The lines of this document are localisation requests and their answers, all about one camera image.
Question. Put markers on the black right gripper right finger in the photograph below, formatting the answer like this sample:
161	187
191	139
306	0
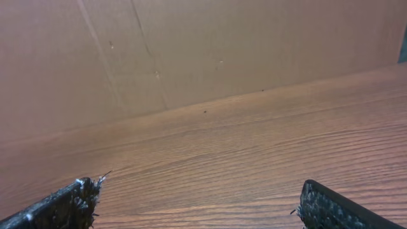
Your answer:
323	208

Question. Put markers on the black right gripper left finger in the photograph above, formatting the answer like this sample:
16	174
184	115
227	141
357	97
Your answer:
72	206

